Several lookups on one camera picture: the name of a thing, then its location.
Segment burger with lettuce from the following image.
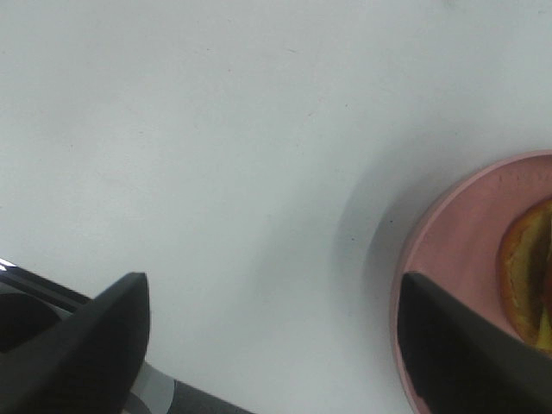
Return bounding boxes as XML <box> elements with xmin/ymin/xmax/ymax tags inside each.
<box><xmin>497</xmin><ymin>199</ymin><xmax>551</xmax><ymax>354</ymax></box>

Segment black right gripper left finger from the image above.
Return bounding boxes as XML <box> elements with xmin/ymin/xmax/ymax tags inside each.
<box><xmin>1</xmin><ymin>273</ymin><xmax>150</xmax><ymax>413</ymax></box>

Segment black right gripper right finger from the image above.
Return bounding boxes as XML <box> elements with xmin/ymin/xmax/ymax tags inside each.
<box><xmin>398</xmin><ymin>273</ymin><xmax>551</xmax><ymax>413</ymax></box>

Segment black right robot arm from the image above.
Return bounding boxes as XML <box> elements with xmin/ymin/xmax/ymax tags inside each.
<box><xmin>1</xmin><ymin>261</ymin><xmax>551</xmax><ymax>413</ymax></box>

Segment pink round plate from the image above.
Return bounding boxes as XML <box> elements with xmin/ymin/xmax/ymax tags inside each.
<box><xmin>390</xmin><ymin>150</ymin><xmax>551</xmax><ymax>413</ymax></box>

